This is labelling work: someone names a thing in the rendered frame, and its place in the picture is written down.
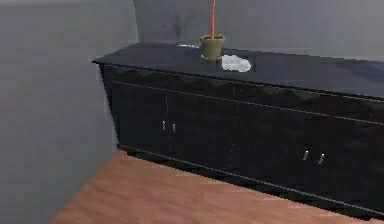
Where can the black sideboard cupboard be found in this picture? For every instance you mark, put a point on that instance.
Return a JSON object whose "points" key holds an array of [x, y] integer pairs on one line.
{"points": [[233, 133]]}

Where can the white crumpled cloth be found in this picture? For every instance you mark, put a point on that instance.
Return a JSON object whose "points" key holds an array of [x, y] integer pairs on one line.
{"points": [[235, 63]]}

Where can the green pot with orange stem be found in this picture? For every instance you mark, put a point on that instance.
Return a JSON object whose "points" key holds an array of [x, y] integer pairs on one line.
{"points": [[212, 46]]}

